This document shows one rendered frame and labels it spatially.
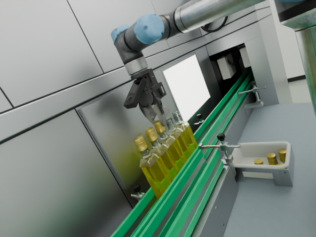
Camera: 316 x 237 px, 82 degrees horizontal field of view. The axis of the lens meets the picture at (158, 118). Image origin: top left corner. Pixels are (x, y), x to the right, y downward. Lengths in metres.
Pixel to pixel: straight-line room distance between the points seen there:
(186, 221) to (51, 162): 0.43
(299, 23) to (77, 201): 0.68
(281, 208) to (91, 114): 0.72
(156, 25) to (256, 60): 1.04
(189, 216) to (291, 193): 0.40
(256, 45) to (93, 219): 1.35
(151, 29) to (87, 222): 0.62
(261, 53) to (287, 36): 2.76
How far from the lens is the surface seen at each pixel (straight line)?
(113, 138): 0.69
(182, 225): 0.58
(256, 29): 1.46
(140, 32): 0.55
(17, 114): 0.60
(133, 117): 0.76
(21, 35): 0.70
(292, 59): 4.30
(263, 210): 0.81
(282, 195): 0.85
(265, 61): 1.49
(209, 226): 0.67
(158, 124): 0.66
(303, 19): 0.35
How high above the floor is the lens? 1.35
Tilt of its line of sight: 15 degrees down
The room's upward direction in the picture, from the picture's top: 25 degrees counter-clockwise
